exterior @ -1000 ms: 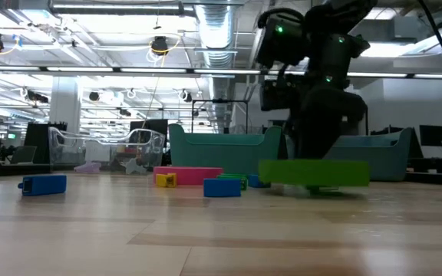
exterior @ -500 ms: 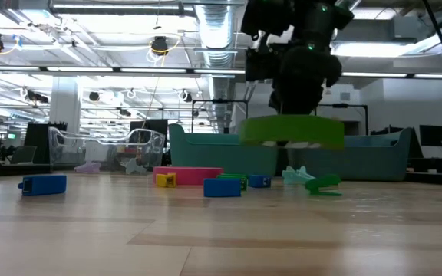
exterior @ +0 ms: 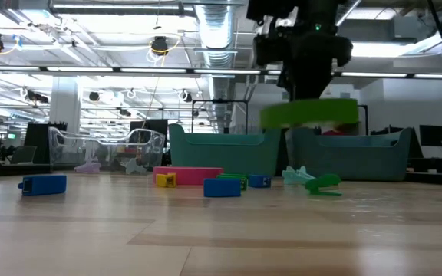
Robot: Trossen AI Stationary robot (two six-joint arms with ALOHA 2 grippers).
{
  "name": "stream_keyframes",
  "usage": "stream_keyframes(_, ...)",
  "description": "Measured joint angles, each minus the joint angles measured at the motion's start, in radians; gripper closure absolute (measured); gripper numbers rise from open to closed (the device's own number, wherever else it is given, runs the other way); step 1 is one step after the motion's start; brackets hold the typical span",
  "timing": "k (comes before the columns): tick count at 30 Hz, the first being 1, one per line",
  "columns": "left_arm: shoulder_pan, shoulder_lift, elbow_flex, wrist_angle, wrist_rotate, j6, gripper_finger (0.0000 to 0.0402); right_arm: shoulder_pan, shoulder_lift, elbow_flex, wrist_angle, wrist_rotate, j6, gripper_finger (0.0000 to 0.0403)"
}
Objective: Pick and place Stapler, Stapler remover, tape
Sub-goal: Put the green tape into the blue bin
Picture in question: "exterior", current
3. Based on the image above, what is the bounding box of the black background monitor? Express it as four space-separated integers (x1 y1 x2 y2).
419 124 442 147

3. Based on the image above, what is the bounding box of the person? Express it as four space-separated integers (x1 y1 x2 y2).
322 124 360 136

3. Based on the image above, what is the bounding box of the dark teal plastic bin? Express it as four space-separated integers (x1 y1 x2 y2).
285 126 414 182

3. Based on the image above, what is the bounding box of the black background workbench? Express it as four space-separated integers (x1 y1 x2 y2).
407 130 442 187

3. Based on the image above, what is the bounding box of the black background screen panel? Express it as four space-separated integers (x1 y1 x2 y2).
24 121 68 166
130 119 169 136

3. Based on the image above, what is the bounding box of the silver slanted ventilation duct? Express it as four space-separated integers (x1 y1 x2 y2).
335 0 362 25

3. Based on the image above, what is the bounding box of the pink tape roll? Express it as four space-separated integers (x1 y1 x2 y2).
153 166 224 186

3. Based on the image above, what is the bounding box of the green tape roll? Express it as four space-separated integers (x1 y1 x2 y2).
259 97 360 130

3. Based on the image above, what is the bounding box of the small green stapler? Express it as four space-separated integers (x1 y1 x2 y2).
216 172 249 192
304 173 343 197

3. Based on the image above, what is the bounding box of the clear plastic bin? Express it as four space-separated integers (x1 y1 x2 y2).
48 126 167 173

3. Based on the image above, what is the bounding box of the light blue staple remover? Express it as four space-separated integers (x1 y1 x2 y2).
125 157 148 176

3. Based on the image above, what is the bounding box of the light teal plastic bin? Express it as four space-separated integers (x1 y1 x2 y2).
168 123 282 179

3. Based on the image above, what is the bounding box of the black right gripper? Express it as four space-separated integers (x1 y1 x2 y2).
252 25 355 102

